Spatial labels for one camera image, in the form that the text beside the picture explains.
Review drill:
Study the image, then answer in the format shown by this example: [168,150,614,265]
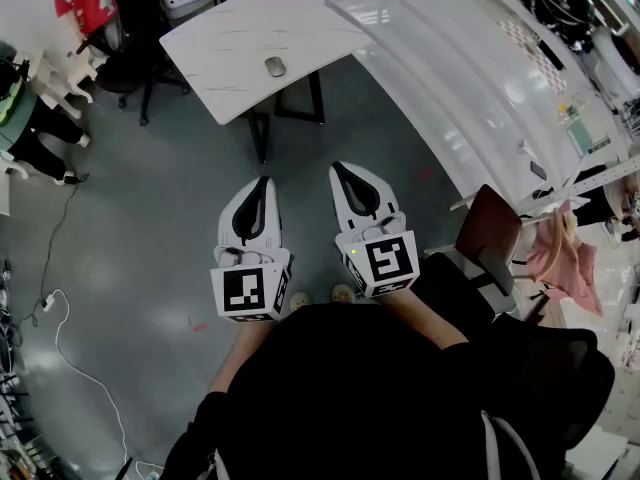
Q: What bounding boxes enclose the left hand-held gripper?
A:
[209,175,295,323]

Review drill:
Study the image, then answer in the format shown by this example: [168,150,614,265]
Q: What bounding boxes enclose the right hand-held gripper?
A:
[328,161,420,299]

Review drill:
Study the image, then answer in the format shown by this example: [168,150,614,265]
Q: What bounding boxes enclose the person's left forearm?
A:
[207,317,281,397]

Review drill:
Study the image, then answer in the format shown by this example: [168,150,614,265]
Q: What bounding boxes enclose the person's right forearm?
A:
[382,287,471,352]

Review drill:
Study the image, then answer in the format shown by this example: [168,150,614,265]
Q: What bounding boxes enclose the black metal table legs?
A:
[247,70,326,164]

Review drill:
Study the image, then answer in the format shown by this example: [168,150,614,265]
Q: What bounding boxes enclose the brown chair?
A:
[453,183,524,298]

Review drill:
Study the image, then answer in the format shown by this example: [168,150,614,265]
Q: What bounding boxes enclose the white curved counter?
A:
[324,0,640,214]

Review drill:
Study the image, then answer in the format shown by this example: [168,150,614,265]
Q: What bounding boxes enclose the person's black shirt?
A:
[162,301,501,480]

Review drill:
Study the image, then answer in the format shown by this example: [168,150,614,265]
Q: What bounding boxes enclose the checkered mat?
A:
[499,20,569,94]

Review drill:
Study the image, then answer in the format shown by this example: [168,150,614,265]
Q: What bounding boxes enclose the pink cloth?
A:
[527,200,604,317]

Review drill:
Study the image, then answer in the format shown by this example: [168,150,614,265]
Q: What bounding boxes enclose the green and white box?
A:
[564,117,614,157]

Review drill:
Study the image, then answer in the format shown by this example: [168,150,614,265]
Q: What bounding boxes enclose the white ornate table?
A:
[27,50,96,119]

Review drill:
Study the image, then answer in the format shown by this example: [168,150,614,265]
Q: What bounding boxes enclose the black mesh office chair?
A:
[419,252,616,464]

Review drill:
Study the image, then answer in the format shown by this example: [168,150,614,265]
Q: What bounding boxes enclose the green plush backpack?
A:
[0,75,26,128]

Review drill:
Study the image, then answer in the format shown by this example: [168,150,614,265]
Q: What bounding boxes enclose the white cable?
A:
[42,287,166,475]

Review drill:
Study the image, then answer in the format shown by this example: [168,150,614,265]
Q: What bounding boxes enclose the white shoulder strap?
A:
[479,410,541,480]

